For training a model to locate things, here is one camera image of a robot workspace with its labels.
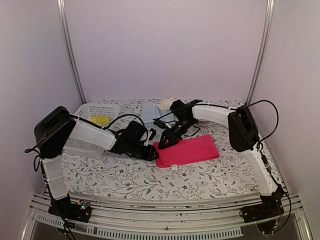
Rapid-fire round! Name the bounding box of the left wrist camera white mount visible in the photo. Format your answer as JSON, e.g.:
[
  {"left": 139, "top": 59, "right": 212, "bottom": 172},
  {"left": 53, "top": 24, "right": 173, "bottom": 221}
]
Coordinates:
[{"left": 148, "top": 128, "right": 157, "bottom": 141}]

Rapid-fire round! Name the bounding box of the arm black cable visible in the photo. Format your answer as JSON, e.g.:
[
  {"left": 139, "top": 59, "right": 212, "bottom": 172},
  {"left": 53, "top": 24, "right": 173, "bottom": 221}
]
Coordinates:
[
  {"left": 249, "top": 99, "right": 280, "bottom": 151},
  {"left": 24, "top": 113, "right": 147, "bottom": 155}
]

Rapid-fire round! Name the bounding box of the cream rolled towel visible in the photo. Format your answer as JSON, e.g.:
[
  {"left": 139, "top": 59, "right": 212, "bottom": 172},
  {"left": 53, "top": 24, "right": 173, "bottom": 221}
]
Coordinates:
[{"left": 157, "top": 97, "right": 175, "bottom": 111}]

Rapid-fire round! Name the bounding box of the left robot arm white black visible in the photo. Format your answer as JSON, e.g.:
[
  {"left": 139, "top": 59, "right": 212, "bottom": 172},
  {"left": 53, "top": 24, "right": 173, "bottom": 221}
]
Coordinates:
[{"left": 24, "top": 106, "right": 159, "bottom": 223}]

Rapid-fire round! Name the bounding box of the aluminium front rail base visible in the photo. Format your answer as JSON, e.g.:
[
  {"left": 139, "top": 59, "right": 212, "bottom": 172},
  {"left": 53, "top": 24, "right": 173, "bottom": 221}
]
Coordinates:
[{"left": 21, "top": 192, "right": 313, "bottom": 240}]

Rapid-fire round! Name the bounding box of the aluminium frame post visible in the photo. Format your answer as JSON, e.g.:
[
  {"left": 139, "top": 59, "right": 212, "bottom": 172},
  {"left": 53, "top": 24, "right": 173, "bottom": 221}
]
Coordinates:
[
  {"left": 245, "top": 0, "right": 275, "bottom": 105},
  {"left": 56, "top": 0, "right": 87, "bottom": 104}
]

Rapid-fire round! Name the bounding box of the floral patterned table mat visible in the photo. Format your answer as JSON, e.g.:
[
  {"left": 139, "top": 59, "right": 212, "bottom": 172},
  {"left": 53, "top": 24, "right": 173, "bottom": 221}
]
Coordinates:
[{"left": 59, "top": 98, "right": 283, "bottom": 201}]

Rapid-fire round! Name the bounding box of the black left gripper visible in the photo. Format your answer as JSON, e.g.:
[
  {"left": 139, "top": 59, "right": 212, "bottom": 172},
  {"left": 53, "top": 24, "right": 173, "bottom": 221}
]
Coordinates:
[{"left": 127, "top": 140, "right": 160, "bottom": 162}]

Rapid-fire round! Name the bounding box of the white plastic basket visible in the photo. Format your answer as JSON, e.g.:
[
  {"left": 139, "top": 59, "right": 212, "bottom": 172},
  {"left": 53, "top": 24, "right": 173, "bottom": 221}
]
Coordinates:
[{"left": 63, "top": 103, "right": 121, "bottom": 159}]

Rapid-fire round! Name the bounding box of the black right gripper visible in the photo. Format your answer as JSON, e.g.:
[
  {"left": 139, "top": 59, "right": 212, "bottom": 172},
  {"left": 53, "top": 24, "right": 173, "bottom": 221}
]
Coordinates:
[{"left": 157, "top": 118, "right": 196, "bottom": 150}]

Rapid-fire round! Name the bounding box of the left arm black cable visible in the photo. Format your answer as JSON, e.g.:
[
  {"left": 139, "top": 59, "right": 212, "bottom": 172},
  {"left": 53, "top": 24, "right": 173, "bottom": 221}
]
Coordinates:
[{"left": 24, "top": 113, "right": 147, "bottom": 155}]

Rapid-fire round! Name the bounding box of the left aluminium frame post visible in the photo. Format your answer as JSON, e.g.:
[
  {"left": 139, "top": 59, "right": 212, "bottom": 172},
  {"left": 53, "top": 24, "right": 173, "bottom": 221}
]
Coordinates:
[{"left": 56, "top": 0, "right": 87, "bottom": 104}]

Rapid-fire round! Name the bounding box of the right aluminium frame post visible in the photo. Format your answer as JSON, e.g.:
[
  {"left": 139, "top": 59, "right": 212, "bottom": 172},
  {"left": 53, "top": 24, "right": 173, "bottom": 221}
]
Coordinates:
[{"left": 245, "top": 0, "right": 275, "bottom": 105}]

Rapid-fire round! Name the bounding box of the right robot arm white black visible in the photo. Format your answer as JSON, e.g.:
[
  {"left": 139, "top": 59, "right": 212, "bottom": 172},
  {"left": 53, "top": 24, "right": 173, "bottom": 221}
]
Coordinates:
[{"left": 153, "top": 99, "right": 285, "bottom": 223}]

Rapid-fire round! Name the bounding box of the pink towel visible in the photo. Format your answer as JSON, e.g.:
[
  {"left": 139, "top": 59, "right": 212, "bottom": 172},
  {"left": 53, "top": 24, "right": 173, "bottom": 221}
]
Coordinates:
[{"left": 153, "top": 135, "right": 220, "bottom": 168}]

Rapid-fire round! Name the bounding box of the light blue towel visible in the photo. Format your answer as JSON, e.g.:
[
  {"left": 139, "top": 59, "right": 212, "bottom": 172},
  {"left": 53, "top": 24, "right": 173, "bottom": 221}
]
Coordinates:
[{"left": 141, "top": 102, "right": 175, "bottom": 124}]

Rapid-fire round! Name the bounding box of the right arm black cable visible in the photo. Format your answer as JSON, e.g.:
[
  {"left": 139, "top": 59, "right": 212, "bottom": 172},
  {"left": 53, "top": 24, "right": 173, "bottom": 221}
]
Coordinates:
[{"left": 249, "top": 99, "right": 280, "bottom": 151}]

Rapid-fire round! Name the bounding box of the green crocodile pattern towel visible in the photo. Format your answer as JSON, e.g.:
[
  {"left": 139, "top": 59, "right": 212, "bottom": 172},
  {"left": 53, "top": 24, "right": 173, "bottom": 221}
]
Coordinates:
[{"left": 88, "top": 115, "right": 112, "bottom": 127}]

